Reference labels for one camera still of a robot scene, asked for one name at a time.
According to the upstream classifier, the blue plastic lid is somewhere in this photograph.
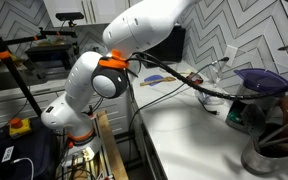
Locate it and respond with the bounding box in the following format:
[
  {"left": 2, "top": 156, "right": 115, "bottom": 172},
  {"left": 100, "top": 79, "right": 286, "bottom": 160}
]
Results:
[{"left": 144, "top": 75, "right": 163, "bottom": 86}]

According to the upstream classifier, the red emergency stop button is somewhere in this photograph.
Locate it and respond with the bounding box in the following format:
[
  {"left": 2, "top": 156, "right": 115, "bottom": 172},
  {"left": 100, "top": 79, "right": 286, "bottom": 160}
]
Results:
[{"left": 9, "top": 118, "right": 32, "bottom": 139}]

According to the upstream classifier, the wooden spatula on counter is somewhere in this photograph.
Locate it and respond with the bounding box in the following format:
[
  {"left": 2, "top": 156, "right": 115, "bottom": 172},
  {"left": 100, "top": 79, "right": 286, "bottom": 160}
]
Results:
[{"left": 140, "top": 77, "right": 176, "bottom": 86}]

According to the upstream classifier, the black camera stand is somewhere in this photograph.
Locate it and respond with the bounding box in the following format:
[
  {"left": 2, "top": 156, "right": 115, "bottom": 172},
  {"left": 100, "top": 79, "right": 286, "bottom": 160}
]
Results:
[{"left": 0, "top": 12, "right": 85, "bottom": 118}]

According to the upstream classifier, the white wall outlet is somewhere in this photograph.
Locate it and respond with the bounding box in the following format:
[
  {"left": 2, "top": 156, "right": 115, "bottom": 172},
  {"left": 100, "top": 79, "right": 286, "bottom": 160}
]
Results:
[{"left": 224, "top": 45, "right": 238, "bottom": 67}]

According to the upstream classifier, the clear glass bowl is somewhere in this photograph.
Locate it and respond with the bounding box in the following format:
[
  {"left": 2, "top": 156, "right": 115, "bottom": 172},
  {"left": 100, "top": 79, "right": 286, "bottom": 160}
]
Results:
[{"left": 195, "top": 91, "right": 224, "bottom": 105}]

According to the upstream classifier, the black power cable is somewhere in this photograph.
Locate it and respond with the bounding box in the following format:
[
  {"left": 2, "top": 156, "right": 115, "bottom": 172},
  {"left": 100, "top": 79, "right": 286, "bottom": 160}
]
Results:
[{"left": 127, "top": 57, "right": 230, "bottom": 134}]

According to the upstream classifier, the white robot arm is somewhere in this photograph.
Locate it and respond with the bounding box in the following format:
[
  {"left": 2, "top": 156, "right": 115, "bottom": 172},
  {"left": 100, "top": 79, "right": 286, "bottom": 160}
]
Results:
[{"left": 41, "top": 0, "right": 199, "bottom": 155}]

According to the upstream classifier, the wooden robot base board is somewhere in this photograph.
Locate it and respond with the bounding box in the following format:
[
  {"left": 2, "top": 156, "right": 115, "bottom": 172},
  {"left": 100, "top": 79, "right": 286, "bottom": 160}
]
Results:
[{"left": 97, "top": 111, "right": 129, "bottom": 180}]

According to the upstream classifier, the silver utensil holder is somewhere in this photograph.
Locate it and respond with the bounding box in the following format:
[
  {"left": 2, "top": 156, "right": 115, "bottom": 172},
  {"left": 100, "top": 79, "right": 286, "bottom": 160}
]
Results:
[{"left": 241, "top": 136, "right": 288, "bottom": 175}]

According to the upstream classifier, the black microwave oven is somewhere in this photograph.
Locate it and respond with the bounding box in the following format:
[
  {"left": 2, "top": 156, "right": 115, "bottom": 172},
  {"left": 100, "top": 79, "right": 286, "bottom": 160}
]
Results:
[{"left": 147, "top": 26, "right": 186, "bottom": 62}]

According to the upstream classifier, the black coffeemaker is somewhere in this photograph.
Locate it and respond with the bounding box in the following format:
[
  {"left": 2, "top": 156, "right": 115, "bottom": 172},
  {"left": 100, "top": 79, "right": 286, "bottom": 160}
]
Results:
[{"left": 225, "top": 68, "right": 288, "bottom": 133}]

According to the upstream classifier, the black slotted spoon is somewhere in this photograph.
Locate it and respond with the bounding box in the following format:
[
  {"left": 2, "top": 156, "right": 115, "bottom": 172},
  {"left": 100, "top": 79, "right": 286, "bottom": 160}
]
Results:
[{"left": 242, "top": 104, "right": 266, "bottom": 152}]

